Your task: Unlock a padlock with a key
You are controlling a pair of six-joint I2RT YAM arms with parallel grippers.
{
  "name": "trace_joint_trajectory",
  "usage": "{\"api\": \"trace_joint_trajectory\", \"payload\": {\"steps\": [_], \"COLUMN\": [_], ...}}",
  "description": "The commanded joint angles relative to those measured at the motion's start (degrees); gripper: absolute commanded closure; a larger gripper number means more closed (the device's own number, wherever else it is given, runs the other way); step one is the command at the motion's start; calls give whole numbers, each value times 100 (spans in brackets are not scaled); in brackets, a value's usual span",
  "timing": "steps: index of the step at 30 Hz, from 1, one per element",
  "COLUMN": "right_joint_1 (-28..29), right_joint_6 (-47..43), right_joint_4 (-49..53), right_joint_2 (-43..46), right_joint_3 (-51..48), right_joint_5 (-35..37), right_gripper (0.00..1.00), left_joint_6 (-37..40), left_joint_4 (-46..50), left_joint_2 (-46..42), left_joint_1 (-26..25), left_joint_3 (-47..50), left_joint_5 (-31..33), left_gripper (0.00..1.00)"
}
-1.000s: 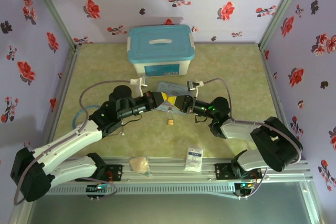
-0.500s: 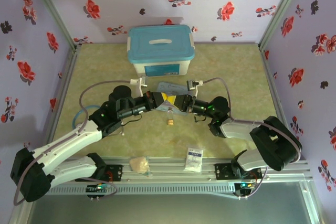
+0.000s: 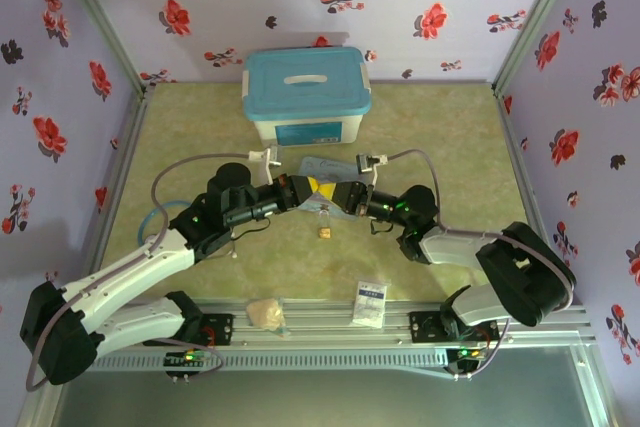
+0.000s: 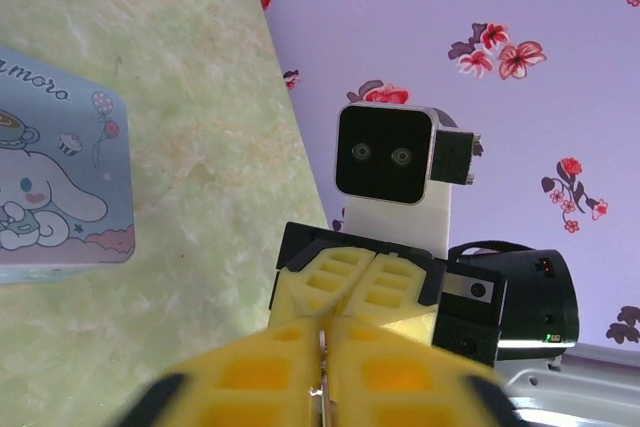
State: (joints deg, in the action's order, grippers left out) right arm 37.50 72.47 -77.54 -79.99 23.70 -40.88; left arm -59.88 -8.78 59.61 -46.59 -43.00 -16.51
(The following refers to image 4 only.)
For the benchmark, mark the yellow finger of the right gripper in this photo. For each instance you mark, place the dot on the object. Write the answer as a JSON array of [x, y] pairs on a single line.
[[395, 297], [305, 292]]

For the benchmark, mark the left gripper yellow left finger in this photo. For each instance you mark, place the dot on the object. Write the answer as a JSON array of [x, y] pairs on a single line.
[[250, 377]]

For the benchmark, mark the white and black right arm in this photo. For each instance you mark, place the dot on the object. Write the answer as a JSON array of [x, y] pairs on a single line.
[[575, 392]]

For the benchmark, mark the light blue flat packet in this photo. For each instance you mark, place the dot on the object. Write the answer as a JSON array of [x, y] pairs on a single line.
[[55, 172]]

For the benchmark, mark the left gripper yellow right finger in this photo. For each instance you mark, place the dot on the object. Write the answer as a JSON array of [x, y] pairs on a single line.
[[400, 377]]

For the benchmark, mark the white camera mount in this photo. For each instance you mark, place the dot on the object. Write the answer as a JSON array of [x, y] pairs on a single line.
[[400, 222]]

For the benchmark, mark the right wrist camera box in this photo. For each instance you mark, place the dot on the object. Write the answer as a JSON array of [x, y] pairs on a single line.
[[382, 154]]

